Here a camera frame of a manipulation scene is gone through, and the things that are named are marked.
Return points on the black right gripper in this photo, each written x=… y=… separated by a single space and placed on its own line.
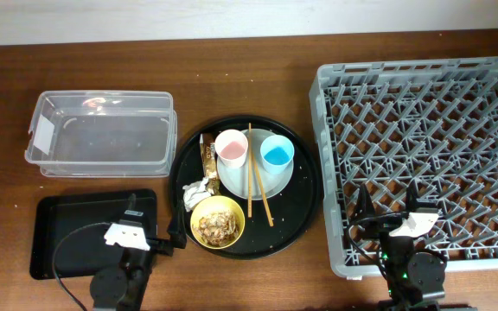
x=387 y=226

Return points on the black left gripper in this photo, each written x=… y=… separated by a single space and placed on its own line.
x=156 y=245

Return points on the white tissue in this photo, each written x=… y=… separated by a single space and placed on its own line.
x=194 y=193

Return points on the yellow bowl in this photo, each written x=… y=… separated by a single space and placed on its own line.
x=217 y=204

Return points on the gold snack wrapper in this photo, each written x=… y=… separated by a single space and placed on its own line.
x=209 y=164

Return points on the pink cup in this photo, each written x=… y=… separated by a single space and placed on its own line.
x=231 y=147

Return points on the blue cup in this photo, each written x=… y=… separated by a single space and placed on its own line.
x=277 y=153

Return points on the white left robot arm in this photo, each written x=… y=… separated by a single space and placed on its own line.
x=122 y=287

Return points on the grey plastic dishwasher rack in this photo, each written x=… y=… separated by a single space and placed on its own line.
x=385 y=124

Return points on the clear plastic waste bin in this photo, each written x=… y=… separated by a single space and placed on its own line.
x=103 y=134

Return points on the food scraps and rice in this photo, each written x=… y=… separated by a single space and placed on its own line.
x=218 y=229

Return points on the light grey plate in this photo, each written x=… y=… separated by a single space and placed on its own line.
x=235 y=180

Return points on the black rectangular tray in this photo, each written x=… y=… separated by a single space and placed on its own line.
x=70 y=219

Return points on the black round serving tray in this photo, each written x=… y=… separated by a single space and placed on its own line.
x=293 y=209

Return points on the wooden chopstick left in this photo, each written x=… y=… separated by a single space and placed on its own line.
x=249 y=172

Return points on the wooden chopstick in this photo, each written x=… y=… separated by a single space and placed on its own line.
x=249 y=172
x=262 y=190

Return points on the wooden chopstick right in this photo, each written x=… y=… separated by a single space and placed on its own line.
x=262 y=190

